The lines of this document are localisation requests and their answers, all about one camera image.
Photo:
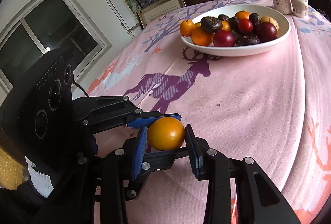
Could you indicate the pink printed tablecloth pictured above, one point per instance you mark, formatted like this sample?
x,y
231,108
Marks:
x,y
273,107

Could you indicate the large dark red plum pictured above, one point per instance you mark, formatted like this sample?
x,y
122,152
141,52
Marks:
x,y
266,31

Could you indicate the large orange mandarin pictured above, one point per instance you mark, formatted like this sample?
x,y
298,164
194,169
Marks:
x,y
201,37

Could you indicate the small red plum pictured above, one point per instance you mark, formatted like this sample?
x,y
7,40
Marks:
x,y
223,39

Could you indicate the small orange mandarin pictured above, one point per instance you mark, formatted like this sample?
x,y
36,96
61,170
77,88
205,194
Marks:
x,y
243,14

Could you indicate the dark glass door window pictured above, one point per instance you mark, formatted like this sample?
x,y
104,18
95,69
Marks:
x,y
45,25

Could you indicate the small red cherry tomato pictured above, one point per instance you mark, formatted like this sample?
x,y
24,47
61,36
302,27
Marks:
x,y
245,26

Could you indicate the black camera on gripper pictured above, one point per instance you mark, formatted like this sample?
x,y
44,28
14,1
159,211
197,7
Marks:
x,y
36,114

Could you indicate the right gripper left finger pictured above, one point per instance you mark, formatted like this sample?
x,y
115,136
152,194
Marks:
x,y
124,182

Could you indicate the yellow orange fruit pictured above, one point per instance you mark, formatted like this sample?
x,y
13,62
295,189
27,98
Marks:
x,y
166,133
270,20

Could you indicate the dark chestnut on plate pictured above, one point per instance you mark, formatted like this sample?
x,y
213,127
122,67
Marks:
x,y
255,19

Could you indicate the dark purple round fruit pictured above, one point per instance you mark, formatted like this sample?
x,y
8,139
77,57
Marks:
x,y
247,40

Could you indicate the white paper cup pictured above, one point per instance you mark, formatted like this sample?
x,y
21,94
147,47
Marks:
x,y
300,8

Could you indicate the dark water chestnut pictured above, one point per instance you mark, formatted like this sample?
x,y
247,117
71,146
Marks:
x,y
211,24

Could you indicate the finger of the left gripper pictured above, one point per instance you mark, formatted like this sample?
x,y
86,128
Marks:
x,y
162,160
148,121

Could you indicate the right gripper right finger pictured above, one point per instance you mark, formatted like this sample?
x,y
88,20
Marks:
x,y
237,188

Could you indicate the small orange kumquat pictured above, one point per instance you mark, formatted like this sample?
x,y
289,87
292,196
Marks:
x,y
187,27

